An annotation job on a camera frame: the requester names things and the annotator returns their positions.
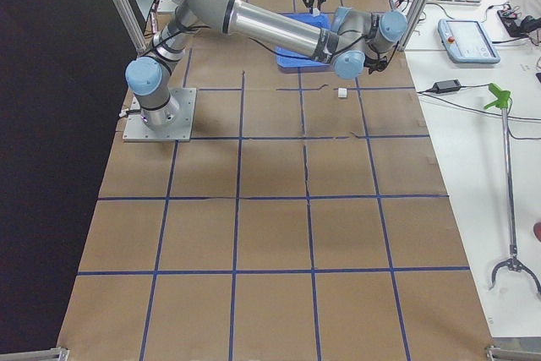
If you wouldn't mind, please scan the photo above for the blue plastic tray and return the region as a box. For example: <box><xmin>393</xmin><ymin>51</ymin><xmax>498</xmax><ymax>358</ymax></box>
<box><xmin>275</xmin><ymin>13</ymin><xmax>331</xmax><ymax>72</ymax></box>

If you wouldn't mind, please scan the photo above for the grey teach pendant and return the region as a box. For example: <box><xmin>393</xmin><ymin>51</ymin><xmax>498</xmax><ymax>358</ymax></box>
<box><xmin>437</xmin><ymin>19</ymin><xmax>500</xmax><ymax>64</ymax></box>

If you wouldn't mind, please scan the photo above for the black power adapter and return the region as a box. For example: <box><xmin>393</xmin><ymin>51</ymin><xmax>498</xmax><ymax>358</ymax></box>
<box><xmin>433</xmin><ymin>79</ymin><xmax>462</xmax><ymax>94</ymax></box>

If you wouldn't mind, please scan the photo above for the brown paper table cover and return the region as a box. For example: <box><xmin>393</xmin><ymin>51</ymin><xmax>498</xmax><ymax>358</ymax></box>
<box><xmin>54</xmin><ymin>0</ymin><xmax>495</xmax><ymax>361</ymax></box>

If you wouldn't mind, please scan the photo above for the black device with red wires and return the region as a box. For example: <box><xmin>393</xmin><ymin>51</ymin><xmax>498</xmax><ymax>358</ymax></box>
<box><xmin>497</xmin><ymin>9</ymin><xmax>540</xmax><ymax>37</ymax></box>

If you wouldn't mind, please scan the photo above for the green handled reacher grabber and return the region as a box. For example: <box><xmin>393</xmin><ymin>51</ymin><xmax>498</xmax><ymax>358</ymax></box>
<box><xmin>484</xmin><ymin>83</ymin><xmax>540</xmax><ymax>297</ymax></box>

